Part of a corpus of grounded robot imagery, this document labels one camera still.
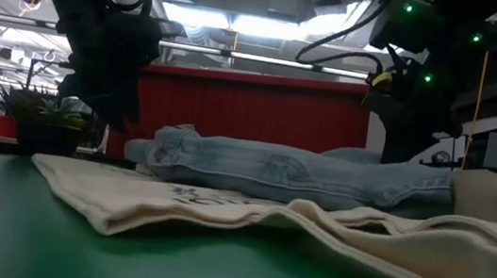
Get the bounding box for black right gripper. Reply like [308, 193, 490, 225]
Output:
[354, 41, 474, 174]

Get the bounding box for white board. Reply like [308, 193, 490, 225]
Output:
[408, 130, 468, 172]

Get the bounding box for yellow hanging cable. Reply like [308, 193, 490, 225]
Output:
[459, 49, 491, 172]

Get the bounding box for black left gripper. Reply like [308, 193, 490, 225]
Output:
[43, 0, 169, 137]

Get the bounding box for small potted succulent plant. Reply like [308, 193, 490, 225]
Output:
[0, 82, 93, 161]

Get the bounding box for long ceiling light strip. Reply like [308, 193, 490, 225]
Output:
[0, 11, 373, 82]

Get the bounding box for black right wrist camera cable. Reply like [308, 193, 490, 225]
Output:
[292, 0, 395, 77]

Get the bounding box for red plastic laundry bin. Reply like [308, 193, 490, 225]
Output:
[106, 54, 375, 190]

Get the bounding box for white printed tote bag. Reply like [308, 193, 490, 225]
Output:
[16, 153, 497, 278]

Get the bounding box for light blue denim jeans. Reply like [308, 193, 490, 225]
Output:
[118, 117, 462, 227]

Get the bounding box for green table mat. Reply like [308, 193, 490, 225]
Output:
[0, 154, 488, 278]

